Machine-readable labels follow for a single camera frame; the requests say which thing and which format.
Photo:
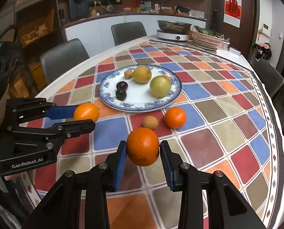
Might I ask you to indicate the pink plastic basket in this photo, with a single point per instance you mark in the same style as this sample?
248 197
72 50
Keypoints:
207 41

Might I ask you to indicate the yellow bottle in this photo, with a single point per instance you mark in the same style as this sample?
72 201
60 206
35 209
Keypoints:
93 12

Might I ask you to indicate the pink bowl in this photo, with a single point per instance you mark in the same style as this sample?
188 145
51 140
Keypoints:
127 9

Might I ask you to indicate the dark brown door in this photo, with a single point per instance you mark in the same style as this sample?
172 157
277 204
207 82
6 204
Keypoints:
248 16

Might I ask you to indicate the black perforated object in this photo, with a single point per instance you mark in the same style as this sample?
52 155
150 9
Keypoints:
1 66

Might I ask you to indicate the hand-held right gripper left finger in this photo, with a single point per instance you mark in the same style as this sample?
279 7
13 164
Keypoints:
120 164

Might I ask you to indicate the wooden shelf unit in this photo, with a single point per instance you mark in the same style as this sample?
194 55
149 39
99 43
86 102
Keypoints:
37 28

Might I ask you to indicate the dark plum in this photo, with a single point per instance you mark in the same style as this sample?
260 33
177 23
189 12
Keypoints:
122 85
121 95

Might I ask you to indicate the woven basket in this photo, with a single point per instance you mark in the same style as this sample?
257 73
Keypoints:
167 11

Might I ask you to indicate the kiwi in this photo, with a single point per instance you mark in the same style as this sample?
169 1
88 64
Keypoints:
150 122
128 74

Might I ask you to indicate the person's left hand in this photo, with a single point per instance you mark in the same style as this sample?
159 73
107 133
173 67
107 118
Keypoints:
12 178

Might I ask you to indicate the white induction cooker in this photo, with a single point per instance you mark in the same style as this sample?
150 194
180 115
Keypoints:
171 37

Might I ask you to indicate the red and white wall poster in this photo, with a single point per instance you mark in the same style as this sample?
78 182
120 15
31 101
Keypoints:
232 9

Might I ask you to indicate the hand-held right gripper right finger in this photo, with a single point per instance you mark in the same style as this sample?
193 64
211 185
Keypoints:
167 165

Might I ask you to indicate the green apple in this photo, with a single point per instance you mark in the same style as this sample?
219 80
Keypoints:
160 87

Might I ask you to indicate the black door lock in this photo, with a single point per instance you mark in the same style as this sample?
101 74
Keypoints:
214 19

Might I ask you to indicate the wall socket strip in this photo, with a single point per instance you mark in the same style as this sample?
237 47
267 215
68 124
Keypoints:
103 2

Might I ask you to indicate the colourful checkered tablecloth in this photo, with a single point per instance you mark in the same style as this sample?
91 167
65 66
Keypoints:
215 124

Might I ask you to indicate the round placemat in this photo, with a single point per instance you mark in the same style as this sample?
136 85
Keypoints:
199 45

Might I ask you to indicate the blue rimmed white plate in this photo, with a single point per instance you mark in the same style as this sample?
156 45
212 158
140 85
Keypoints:
137 97

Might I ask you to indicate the grey chair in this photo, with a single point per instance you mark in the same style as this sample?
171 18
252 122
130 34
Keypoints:
128 32
267 76
63 57

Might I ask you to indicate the yellow-green pear front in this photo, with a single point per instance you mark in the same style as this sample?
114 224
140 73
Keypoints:
142 74

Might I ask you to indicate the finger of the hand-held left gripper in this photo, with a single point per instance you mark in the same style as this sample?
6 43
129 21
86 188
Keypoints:
80 127
60 112

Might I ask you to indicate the orange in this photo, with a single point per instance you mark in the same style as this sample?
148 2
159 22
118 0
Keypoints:
175 117
87 112
143 146
167 77

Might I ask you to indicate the white lower cabinets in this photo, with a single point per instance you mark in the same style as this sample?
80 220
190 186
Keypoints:
94 27

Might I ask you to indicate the steel pot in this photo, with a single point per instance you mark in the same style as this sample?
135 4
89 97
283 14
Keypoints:
174 26

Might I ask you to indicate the green leafy vegetables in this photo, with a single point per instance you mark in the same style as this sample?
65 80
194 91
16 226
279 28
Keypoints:
208 32

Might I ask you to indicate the white intercom panel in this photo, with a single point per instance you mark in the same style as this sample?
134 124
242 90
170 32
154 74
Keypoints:
266 29

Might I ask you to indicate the black bag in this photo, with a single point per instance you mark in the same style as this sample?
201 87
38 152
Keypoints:
182 9

